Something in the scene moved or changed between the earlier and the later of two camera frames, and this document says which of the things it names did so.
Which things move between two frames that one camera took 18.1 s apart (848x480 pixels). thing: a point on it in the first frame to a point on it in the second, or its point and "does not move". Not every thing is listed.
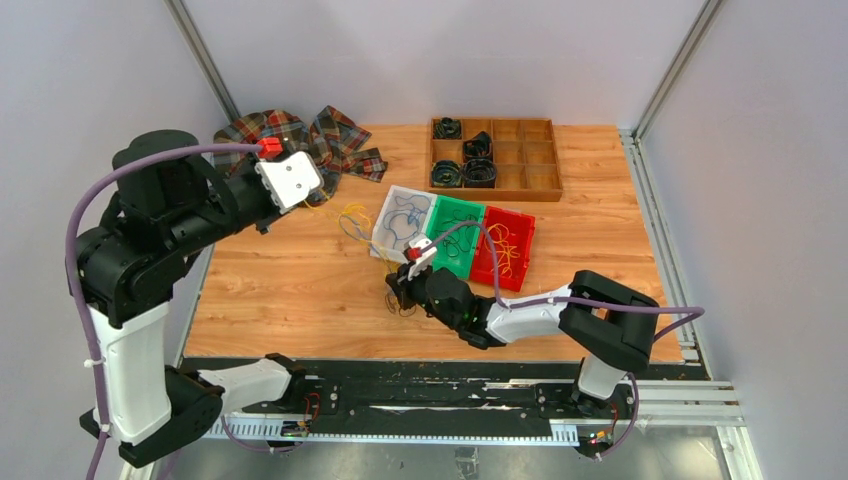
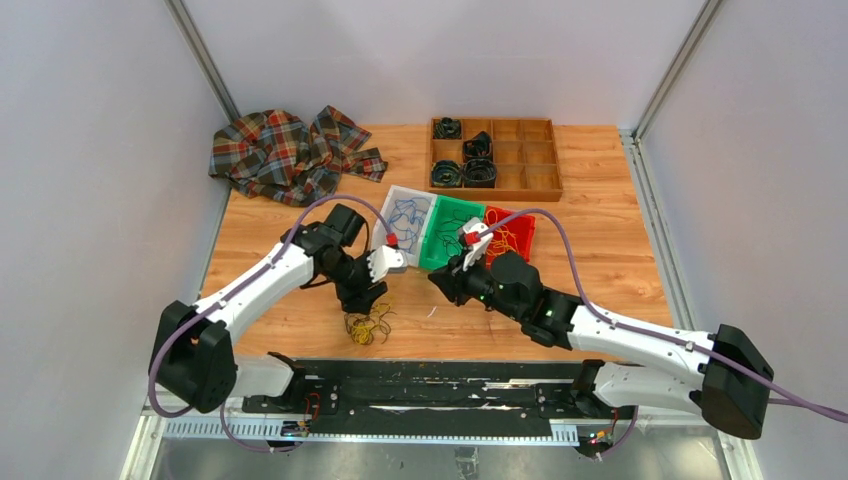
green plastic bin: [455, 252] does not move
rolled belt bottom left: [446, 173] does not move
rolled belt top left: [447, 128] does not move
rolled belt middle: [479, 146] does not move
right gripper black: [403, 289] to [451, 280]
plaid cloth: [327, 141] does not move
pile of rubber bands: [330, 210] to [361, 334]
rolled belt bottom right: [479, 174] does not move
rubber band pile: [399, 311] to [361, 327]
